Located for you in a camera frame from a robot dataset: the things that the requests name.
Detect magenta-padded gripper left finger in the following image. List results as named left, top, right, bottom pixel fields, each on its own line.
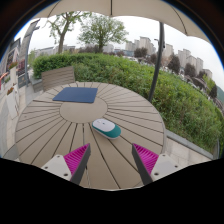
left=40, top=143, right=92, bottom=186

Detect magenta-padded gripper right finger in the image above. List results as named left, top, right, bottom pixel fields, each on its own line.
left=131, top=143, right=183, bottom=186

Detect white and teal computer mouse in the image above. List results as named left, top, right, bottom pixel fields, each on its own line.
left=91, top=118, right=122, bottom=140

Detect blue rectangular mouse pad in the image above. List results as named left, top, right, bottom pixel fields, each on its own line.
left=52, top=87, right=99, bottom=104

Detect white planter box with flowers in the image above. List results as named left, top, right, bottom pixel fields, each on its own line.
left=8, top=61, right=20, bottom=84
left=5, top=86, right=20, bottom=120

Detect beige slatted outdoor chair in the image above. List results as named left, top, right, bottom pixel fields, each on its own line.
left=41, top=65, right=76, bottom=93

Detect dark curved umbrella pole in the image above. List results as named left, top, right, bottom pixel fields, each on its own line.
left=148, top=21, right=167, bottom=104

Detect distant apartment buildings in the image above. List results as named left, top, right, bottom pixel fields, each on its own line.
left=124, top=35, right=214, bottom=79

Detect tall grey sign pillar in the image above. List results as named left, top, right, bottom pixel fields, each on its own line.
left=18, top=19, right=41, bottom=88

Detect bare-trunked leaning tree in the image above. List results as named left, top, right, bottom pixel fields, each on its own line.
left=44, top=11, right=91, bottom=55

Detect round-crowned green tree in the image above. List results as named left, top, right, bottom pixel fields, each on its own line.
left=78, top=13, right=129, bottom=54

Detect beige patio umbrella canopy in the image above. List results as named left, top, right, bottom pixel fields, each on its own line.
left=33, top=0, right=212, bottom=44

